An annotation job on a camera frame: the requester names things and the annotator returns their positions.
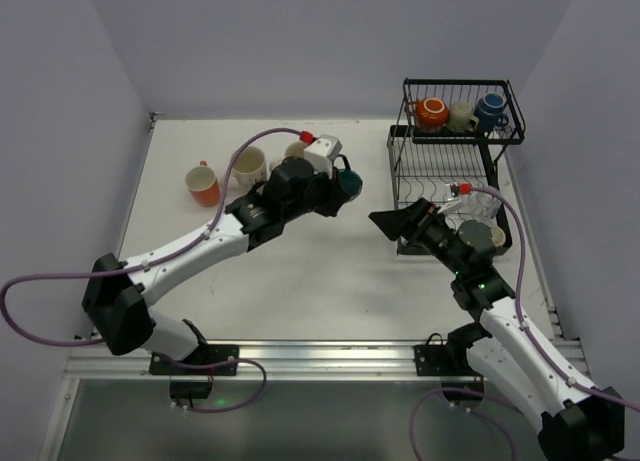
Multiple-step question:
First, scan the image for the dark teal mug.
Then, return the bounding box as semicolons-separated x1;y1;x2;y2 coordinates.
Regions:
334;154;363;203

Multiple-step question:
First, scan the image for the tall floral white mug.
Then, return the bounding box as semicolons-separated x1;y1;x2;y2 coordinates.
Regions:
269;141;306;172

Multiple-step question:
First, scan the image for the cream floral mug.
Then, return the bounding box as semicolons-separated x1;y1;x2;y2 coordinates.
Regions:
220;146;267;194

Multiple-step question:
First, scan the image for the salmon orange mug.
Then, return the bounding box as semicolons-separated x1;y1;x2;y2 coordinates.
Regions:
185;161;221;207

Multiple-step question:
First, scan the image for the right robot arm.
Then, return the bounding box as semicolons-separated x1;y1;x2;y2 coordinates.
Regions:
369;198;625;460

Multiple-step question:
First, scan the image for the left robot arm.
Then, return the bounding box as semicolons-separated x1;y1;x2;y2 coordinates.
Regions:
82;158;362;362

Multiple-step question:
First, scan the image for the small beige cup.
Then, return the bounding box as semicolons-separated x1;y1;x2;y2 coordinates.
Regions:
490;226;507;248

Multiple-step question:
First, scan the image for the orange round mug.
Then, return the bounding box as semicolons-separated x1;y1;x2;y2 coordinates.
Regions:
405;97;449;133

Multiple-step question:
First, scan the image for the beige mug upper shelf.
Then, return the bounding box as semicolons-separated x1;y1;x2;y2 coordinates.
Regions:
446;101;479;133

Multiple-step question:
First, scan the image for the blue mug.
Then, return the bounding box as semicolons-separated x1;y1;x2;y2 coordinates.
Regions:
474;93;509;132

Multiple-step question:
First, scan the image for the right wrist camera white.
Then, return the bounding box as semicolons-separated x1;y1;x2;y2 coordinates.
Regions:
438;182;473;215

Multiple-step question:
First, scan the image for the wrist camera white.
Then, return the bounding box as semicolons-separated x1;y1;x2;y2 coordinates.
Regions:
303;135;343;177
438;182;473;215

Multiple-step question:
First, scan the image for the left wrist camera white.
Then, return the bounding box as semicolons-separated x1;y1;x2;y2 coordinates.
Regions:
303;135;343;177

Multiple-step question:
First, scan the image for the black wire dish rack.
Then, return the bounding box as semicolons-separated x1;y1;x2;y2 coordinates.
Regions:
386;78;528;259

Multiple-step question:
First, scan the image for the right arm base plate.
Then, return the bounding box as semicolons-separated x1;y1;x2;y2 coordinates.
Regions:
413;333;478;377

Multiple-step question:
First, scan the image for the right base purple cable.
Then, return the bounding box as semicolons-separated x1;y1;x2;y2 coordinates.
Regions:
408;385;519;461

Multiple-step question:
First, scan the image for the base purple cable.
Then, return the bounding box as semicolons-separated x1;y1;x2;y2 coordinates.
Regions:
408;385;519;461
169;358;267;415

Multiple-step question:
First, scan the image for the aluminium mounting rail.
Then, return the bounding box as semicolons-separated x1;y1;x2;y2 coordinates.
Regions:
63;340;428;381

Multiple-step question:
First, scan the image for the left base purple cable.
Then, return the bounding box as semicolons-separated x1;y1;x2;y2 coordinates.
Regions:
169;358;267;415

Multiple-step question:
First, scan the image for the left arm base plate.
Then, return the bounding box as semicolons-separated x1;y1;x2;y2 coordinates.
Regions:
149;344;240;376

